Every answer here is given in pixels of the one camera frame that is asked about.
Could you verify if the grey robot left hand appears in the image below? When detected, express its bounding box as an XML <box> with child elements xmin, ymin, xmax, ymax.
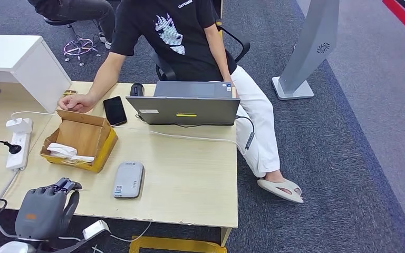
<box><xmin>15</xmin><ymin>178</ymin><xmax>83</xmax><ymax>241</ymax></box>

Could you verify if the person's left hand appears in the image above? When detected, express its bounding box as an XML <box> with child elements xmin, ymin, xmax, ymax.
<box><xmin>228</xmin><ymin>79</ymin><xmax>240</xmax><ymax>99</ymax></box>

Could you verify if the person's right hand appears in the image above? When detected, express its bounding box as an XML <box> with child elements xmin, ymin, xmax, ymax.
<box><xmin>57</xmin><ymin>93</ymin><xmax>97</xmax><ymax>114</ymax></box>

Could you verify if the brown cardboard box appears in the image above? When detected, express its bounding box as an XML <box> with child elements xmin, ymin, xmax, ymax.
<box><xmin>40</xmin><ymin>109</ymin><xmax>119</xmax><ymax>174</ymax></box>

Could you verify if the grey card reader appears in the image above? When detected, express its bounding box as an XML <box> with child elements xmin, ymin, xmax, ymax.
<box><xmin>113</xmin><ymin>161</ymin><xmax>145</xmax><ymax>200</ymax></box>

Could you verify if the person on stool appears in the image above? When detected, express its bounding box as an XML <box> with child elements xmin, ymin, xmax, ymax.
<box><xmin>27</xmin><ymin>0</ymin><xmax>117</xmax><ymax>50</ymax></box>

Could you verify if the black smartphone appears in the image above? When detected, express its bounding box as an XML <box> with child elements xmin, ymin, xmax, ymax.
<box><xmin>103</xmin><ymin>96</ymin><xmax>129</xmax><ymax>127</ymax></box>

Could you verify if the white paper wrapping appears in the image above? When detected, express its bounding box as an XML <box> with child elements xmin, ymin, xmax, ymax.
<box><xmin>46</xmin><ymin>142</ymin><xmax>95</xmax><ymax>165</ymax></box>

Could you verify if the grey laptop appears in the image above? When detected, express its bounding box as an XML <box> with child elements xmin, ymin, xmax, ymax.
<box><xmin>126</xmin><ymin>81</ymin><xmax>241</xmax><ymax>127</ymax></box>

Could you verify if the black stool with chrome base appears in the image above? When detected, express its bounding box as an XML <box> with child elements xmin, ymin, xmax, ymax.
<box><xmin>43</xmin><ymin>17</ymin><xmax>102</xmax><ymax>67</ymax></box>

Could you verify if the white power strip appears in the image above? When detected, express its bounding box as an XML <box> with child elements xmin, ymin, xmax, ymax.
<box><xmin>5</xmin><ymin>131</ymin><xmax>32</xmax><ymax>172</ymax></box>

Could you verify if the white charger adapter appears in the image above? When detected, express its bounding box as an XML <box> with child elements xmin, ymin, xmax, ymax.
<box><xmin>6</xmin><ymin>118</ymin><xmax>34</xmax><ymax>134</ymax></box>

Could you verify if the black computer mouse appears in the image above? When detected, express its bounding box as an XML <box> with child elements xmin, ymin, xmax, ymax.
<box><xmin>130</xmin><ymin>83</ymin><xmax>145</xmax><ymax>98</ymax></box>

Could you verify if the white sneaker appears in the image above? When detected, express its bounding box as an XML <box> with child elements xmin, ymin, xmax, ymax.
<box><xmin>99</xmin><ymin>33</ymin><xmax>113</xmax><ymax>50</ymax></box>

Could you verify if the black office chair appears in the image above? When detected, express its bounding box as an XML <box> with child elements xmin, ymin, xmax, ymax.
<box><xmin>151</xmin><ymin>22</ymin><xmax>252</xmax><ymax>82</ymax></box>

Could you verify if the white cabinet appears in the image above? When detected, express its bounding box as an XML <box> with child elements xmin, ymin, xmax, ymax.
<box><xmin>0</xmin><ymin>34</ymin><xmax>73</xmax><ymax>114</ymax></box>

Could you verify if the grey kiosk stand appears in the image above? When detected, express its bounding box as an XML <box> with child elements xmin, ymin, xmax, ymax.
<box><xmin>272</xmin><ymin>0</ymin><xmax>341</xmax><ymax>101</ymax></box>

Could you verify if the beige slipper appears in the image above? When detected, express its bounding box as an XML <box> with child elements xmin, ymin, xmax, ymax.
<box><xmin>257</xmin><ymin>178</ymin><xmax>304</xmax><ymax>204</ymax></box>

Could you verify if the black cable with adapter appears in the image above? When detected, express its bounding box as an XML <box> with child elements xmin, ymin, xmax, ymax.
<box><xmin>236</xmin><ymin>115</ymin><xmax>256</xmax><ymax>151</ymax></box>

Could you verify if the white charger cable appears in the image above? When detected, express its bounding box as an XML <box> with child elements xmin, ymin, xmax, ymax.
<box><xmin>10</xmin><ymin>111</ymin><xmax>248</xmax><ymax>157</ymax></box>

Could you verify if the black plug with cable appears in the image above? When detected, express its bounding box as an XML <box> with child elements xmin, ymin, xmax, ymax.
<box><xmin>0</xmin><ymin>140</ymin><xmax>22</xmax><ymax>155</ymax></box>

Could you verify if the white looped cable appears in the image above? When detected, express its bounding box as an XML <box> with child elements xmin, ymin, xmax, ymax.
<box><xmin>110</xmin><ymin>222</ymin><xmax>153</xmax><ymax>244</ymax></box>

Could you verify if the yellow floor frame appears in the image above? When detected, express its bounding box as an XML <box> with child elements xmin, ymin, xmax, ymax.
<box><xmin>128</xmin><ymin>236</ymin><xmax>228</xmax><ymax>253</ymax></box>

